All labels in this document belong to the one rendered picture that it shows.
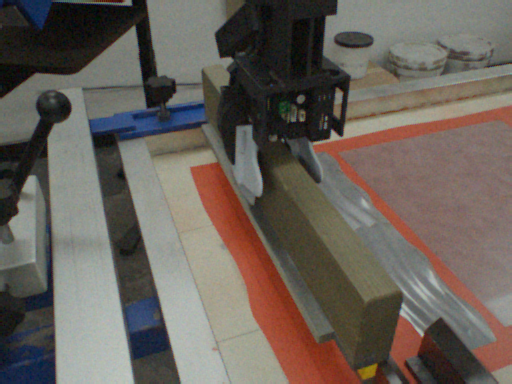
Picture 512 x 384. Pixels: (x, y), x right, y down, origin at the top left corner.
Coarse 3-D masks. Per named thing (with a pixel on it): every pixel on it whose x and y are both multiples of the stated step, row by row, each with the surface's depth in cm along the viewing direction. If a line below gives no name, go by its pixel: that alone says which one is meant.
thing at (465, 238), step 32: (416, 224) 59; (448, 224) 59; (480, 224) 59; (448, 256) 54; (480, 256) 54; (256, 288) 50; (480, 288) 50; (256, 320) 47; (288, 320) 47; (288, 352) 44; (320, 352) 44; (416, 352) 44; (480, 352) 44
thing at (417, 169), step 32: (416, 128) 78; (448, 128) 78; (480, 128) 78; (352, 160) 70; (384, 160) 70; (416, 160) 70; (448, 160) 70; (480, 160) 70; (224, 192) 64; (384, 192) 64; (416, 192) 64; (448, 192) 64; (480, 192) 64; (224, 224) 59; (256, 256) 54
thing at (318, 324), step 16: (208, 128) 61; (224, 160) 55; (240, 192) 50; (256, 208) 48; (256, 224) 46; (272, 240) 44; (272, 256) 43; (288, 256) 42; (288, 272) 41; (288, 288) 40; (304, 288) 39; (304, 304) 38; (320, 320) 37; (320, 336) 36
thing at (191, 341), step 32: (352, 96) 79; (384, 96) 80; (416, 96) 82; (448, 96) 85; (192, 128) 71; (128, 160) 64; (160, 192) 58; (160, 224) 53; (160, 256) 49; (160, 288) 46; (192, 288) 46; (192, 320) 43; (192, 352) 40
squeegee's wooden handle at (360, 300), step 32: (288, 160) 43; (288, 192) 39; (320, 192) 39; (288, 224) 41; (320, 224) 36; (320, 256) 35; (352, 256) 33; (320, 288) 37; (352, 288) 31; (384, 288) 31; (352, 320) 32; (384, 320) 32; (352, 352) 33; (384, 352) 34
